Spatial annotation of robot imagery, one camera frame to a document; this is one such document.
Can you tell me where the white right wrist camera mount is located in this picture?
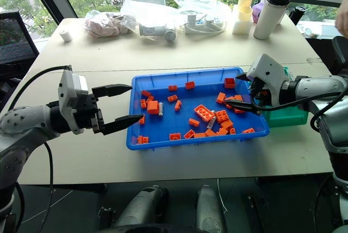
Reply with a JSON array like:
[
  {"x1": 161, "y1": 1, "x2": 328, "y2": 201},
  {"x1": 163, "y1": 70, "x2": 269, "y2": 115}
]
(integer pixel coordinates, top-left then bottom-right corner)
[{"x1": 246, "y1": 53, "x2": 289, "y2": 107}]

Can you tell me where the pale yellow plastic cup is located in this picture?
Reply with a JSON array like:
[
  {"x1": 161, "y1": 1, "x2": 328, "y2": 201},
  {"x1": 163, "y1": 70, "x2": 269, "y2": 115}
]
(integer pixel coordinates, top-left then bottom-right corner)
[
  {"x1": 237, "y1": 6, "x2": 254, "y2": 23},
  {"x1": 237, "y1": 0, "x2": 254, "y2": 11}
]

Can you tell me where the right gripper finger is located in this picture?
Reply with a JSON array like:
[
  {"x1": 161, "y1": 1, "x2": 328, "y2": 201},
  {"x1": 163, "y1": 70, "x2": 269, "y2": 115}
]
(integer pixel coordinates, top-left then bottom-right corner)
[
  {"x1": 235, "y1": 72, "x2": 255, "y2": 83},
  {"x1": 225, "y1": 100, "x2": 262, "y2": 115}
]

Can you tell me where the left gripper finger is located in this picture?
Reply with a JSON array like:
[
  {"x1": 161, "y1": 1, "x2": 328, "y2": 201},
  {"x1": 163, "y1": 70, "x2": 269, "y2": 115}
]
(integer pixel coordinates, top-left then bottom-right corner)
[
  {"x1": 91, "y1": 83, "x2": 133, "y2": 99},
  {"x1": 101, "y1": 113, "x2": 145, "y2": 136}
]

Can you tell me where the grey rounded robot leg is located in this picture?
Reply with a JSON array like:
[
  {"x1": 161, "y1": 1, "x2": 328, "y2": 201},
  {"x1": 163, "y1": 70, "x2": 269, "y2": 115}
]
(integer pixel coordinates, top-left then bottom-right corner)
[
  {"x1": 195, "y1": 185, "x2": 227, "y2": 232},
  {"x1": 113, "y1": 185, "x2": 170, "y2": 229}
]

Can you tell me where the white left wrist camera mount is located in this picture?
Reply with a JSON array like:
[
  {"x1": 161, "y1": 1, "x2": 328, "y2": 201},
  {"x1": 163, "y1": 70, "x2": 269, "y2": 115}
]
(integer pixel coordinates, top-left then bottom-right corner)
[{"x1": 58, "y1": 65, "x2": 90, "y2": 135}]

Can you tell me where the small white cylinder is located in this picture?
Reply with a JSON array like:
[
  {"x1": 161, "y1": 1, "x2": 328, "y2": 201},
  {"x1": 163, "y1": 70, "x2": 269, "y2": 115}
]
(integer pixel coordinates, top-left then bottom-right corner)
[{"x1": 59, "y1": 29, "x2": 73, "y2": 43}]

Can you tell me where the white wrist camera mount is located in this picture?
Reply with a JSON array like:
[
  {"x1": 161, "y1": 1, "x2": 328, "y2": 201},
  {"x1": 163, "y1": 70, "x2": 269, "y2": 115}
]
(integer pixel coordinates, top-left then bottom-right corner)
[
  {"x1": 246, "y1": 53, "x2": 289, "y2": 107},
  {"x1": 58, "y1": 65, "x2": 90, "y2": 135}
]

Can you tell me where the black mesh office chair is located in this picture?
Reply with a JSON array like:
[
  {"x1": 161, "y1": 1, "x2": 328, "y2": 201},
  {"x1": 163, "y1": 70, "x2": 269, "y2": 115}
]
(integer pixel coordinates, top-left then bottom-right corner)
[{"x1": 0, "y1": 10, "x2": 40, "y2": 87}]

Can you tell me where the upside-down orange Lego brick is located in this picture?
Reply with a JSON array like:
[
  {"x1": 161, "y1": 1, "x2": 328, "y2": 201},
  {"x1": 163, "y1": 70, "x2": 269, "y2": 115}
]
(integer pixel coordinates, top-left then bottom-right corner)
[{"x1": 194, "y1": 104, "x2": 216, "y2": 122}]

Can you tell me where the thin white cord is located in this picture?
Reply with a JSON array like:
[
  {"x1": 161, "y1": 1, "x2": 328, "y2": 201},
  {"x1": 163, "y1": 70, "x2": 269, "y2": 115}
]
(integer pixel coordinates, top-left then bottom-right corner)
[{"x1": 216, "y1": 178, "x2": 229, "y2": 219}]

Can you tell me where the orange 2x2 Lego brick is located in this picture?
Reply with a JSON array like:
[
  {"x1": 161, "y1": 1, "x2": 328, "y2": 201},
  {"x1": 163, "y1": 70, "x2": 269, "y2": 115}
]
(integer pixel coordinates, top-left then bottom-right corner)
[{"x1": 215, "y1": 109, "x2": 230, "y2": 124}]

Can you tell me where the purple crumpled object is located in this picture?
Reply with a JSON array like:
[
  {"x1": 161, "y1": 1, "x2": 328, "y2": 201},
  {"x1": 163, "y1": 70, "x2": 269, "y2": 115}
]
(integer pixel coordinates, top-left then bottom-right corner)
[{"x1": 251, "y1": 2, "x2": 265, "y2": 24}]

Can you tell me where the large orange cube block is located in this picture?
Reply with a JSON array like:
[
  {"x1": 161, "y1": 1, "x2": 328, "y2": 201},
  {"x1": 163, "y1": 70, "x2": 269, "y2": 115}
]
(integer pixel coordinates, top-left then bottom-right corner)
[{"x1": 146, "y1": 100, "x2": 160, "y2": 115}]

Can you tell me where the white adapter with cords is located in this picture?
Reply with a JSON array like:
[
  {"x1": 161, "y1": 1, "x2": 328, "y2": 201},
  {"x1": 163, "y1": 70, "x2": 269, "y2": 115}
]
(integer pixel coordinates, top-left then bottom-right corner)
[{"x1": 183, "y1": 10, "x2": 228, "y2": 35}]

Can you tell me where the black padded chair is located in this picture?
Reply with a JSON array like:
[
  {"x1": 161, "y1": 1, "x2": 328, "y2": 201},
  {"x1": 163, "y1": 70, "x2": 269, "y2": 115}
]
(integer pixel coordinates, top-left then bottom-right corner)
[{"x1": 331, "y1": 35, "x2": 348, "y2": 77}]

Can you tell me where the plastic bag with pink contents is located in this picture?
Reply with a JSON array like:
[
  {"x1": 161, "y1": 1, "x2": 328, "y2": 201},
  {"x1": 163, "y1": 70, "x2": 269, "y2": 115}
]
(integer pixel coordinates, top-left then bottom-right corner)
[{"x1": 82, "y1": 9, "x2": 138, "y2": 39}]

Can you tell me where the white tumbler with black lid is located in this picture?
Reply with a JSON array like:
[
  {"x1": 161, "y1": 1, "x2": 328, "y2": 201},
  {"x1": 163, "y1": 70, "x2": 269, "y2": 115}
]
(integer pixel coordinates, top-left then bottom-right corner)
[{"x1": 253, "y1": 0, "x2": 293, "y2": 41}]

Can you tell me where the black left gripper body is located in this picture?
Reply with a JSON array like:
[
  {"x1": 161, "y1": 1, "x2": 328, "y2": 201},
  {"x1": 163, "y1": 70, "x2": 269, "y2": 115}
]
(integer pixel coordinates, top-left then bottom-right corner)
[{"x1": 71, "y1": 93, "x2": 106, "y2": 136}]

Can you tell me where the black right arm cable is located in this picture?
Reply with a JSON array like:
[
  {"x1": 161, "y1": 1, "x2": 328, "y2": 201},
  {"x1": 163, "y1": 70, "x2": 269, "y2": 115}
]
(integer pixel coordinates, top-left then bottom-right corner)
[{"x1": 249, "y1": 90, "x2": 348, "y2": 133}]

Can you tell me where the white box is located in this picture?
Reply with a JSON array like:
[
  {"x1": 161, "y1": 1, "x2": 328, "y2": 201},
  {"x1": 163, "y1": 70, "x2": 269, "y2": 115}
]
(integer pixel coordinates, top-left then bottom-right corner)
[{"x1": 232, "y1": 4, "x2": 252, "y2": 36}]

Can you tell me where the grey cylindrical device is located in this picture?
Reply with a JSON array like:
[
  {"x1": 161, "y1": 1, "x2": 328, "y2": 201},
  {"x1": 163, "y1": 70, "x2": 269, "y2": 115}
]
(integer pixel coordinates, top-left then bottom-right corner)
[{"x1": 139, "y1": 23, "x2": 178, "y2": 42}]

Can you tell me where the green plastic bin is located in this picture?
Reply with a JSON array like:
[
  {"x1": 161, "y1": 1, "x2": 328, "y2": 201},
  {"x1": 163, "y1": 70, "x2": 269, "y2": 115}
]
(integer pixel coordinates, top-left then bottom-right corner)
[{"x1": 260, "y1": 65, "x2": 310, "y2": 128}]

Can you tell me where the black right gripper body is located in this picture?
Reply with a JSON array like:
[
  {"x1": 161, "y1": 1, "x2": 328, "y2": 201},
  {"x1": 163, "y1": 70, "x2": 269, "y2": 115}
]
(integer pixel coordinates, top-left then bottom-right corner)
[{"x1": 248, "y1": 76, "x2": 273, "y2": 107}]

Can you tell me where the black round bottle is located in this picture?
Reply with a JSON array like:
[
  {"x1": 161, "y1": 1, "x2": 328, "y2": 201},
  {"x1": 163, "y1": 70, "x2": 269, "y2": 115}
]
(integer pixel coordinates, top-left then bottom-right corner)
[{"x1": 288, "y1": 5, "x2": 308, "y2": 26}]

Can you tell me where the blue plastic tray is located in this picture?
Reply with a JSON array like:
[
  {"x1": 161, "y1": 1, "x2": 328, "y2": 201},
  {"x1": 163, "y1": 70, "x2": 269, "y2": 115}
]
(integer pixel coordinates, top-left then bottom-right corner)
[{"x1": 125, "y1": 66, "x2": 271, "y2": 151}]

